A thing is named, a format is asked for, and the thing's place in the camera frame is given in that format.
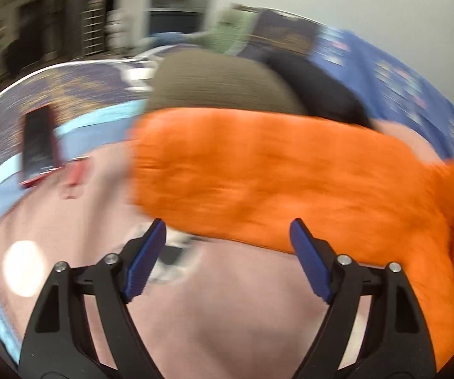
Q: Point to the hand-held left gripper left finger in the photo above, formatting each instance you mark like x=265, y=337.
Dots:
x=144, y=260

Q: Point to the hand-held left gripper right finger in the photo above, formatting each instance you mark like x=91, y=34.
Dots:
x=312, y=260

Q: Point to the orange puffer jacket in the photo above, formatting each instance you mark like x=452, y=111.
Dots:
x=298, y=177

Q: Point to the pink dotted blanket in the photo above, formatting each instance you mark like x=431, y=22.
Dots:
x=227, y=316

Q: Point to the red smartphone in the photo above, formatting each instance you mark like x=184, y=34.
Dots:
x=39, y=144

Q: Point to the dark garment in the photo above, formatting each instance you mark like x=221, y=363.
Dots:
x=322, y=90

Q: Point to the brown knit garment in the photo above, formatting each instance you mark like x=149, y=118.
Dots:
x=219, y=83

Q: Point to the blue printed cloth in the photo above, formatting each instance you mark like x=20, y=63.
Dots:
x=393, y=75

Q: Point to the dark shelf rack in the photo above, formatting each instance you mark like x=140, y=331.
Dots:
x=92, y=27

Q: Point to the pale green pillow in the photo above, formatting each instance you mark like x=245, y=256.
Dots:
x=229, y=31

